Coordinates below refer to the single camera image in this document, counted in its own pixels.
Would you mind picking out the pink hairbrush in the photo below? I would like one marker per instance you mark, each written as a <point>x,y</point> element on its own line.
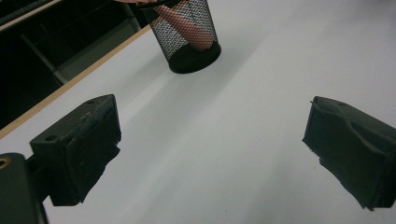
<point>190,31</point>

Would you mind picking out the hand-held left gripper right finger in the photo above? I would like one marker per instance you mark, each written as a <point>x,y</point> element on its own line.
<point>358,152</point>

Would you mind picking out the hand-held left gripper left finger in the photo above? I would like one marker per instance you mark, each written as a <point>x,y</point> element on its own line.
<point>77,149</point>

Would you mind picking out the black mesh cup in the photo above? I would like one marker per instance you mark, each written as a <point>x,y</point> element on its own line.
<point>193,60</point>

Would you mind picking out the white metal table frame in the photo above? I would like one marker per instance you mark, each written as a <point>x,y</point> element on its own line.
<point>93,49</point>

